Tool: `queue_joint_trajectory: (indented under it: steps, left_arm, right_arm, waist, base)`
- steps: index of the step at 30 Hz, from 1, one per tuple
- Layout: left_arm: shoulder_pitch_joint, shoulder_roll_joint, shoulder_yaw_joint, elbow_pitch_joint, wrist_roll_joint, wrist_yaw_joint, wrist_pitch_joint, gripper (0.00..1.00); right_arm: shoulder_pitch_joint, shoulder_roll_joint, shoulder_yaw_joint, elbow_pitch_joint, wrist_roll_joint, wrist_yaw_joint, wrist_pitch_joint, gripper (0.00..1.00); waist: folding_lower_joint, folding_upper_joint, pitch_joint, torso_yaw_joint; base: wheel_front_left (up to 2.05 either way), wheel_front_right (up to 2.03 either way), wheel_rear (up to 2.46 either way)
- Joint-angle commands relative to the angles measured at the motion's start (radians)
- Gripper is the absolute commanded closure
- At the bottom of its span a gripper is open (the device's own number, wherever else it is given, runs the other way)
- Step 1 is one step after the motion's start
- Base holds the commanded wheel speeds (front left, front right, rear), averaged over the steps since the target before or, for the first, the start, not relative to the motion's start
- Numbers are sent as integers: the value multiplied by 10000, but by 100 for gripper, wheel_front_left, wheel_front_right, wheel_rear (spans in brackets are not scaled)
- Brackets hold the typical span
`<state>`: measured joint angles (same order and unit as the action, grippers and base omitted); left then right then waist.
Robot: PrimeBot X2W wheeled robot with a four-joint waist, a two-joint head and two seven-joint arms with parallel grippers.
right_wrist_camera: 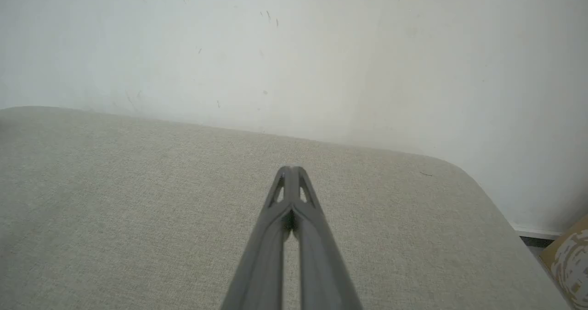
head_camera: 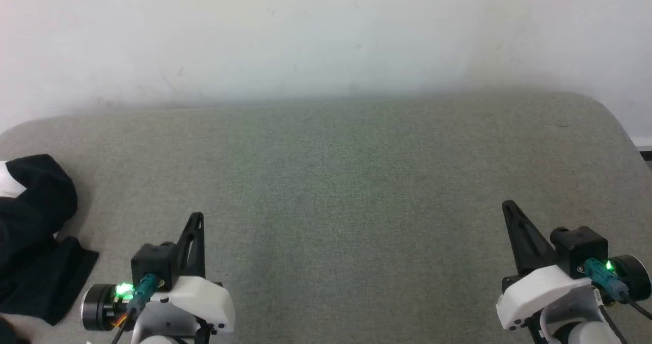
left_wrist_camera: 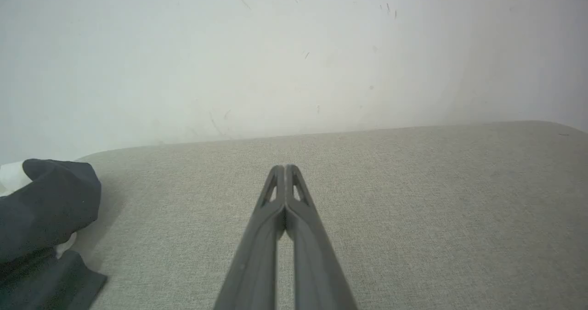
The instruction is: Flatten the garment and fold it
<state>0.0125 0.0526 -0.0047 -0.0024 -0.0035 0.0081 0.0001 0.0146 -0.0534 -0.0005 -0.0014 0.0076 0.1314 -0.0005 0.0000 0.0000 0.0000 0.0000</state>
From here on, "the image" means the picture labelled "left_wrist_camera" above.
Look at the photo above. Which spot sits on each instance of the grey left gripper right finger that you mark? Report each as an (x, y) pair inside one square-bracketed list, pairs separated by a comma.
[(312, 255)]

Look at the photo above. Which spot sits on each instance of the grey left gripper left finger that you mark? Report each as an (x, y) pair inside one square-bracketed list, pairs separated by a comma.
[(257, 255)]

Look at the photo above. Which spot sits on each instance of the black and white long-sleeve shirt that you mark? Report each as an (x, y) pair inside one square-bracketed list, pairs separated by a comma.
[(46, 200)]

